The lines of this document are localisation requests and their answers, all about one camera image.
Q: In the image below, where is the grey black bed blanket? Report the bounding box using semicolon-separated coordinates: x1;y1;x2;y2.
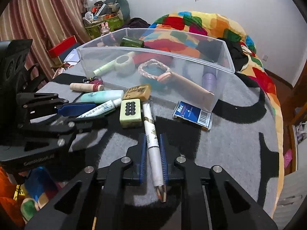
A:
47;72;283;215

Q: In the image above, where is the white ointment tube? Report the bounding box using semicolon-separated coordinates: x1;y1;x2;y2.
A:
77;98;122;119

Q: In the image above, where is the grey plush toy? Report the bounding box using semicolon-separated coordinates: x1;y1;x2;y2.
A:
104;0;130;23

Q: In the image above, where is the black clothing pile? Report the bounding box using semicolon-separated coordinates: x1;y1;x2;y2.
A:
219;38;249;72

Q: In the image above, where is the purple cylinder bottle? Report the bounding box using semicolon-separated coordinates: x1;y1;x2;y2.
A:
202;66;216;93

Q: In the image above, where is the pink white braided bracelet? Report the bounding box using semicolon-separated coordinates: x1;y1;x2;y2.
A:
137;59;173;84

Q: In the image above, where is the mahjong tile with black dots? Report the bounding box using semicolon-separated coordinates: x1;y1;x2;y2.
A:
120;99;142;128

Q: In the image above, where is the rabbit figurine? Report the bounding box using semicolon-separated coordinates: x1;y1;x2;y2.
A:
100;22;110;36

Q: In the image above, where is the striped brown curtain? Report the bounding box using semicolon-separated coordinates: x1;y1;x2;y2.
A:
1;0;90;80

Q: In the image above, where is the clear tape roll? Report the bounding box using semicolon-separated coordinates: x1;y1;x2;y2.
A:
115;55;135;75

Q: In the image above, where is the colourful patchwork quilt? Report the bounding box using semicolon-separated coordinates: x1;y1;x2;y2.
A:
140;10;285;216

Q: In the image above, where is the teal lotion bottle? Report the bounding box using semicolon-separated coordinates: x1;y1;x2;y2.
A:
79;90;124;104

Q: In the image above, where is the clear plastic storage bin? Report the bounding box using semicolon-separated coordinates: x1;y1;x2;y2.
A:
77;28;235;108

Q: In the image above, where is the green box of clutter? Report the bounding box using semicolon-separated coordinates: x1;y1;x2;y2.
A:
84;16;124;39

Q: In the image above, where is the dark green glass jar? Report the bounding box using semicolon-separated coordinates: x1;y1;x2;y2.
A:
120;36;145;48

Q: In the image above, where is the beige lipstick tube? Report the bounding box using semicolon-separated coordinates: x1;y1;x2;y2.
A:
70;83;104;92

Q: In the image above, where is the tan AB eraser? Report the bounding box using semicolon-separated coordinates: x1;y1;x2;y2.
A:
123;84;151;101

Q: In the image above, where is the light green tube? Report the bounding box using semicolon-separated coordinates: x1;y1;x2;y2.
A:
92;51;135;76

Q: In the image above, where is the red box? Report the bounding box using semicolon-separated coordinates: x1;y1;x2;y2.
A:
48;35;77;59

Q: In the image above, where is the white pen with gold band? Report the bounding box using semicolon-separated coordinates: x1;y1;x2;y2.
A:
142;101;167;202

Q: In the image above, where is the tan wooden stick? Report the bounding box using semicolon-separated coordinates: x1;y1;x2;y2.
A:
170;72;215;111

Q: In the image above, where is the blue Max staples box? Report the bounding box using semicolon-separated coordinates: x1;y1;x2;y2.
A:
173;101;213;130

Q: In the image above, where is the dark maroon garment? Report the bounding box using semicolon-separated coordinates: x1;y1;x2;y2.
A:
122;17;150;29

